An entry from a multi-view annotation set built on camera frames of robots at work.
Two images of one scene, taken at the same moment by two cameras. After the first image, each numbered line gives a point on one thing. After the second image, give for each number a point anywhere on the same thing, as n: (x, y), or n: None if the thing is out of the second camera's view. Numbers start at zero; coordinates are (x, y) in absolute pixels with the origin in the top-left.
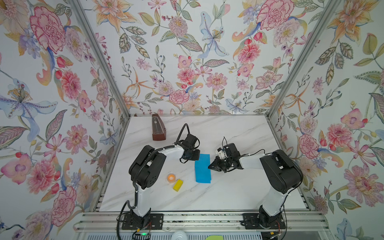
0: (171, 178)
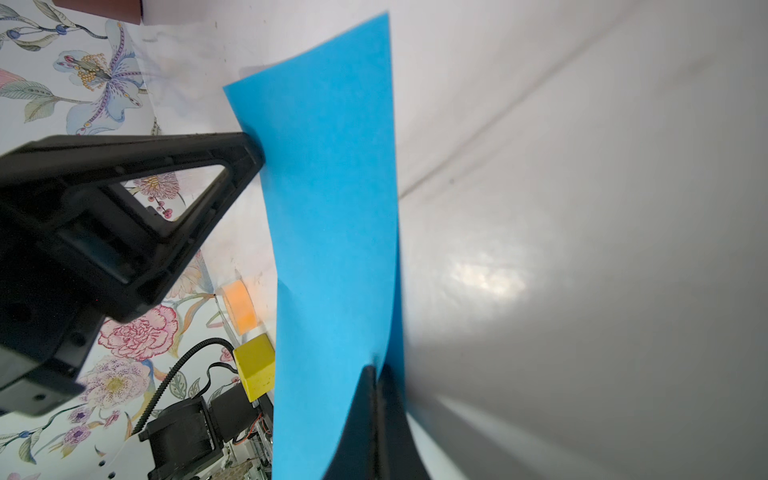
0: (240, 306)
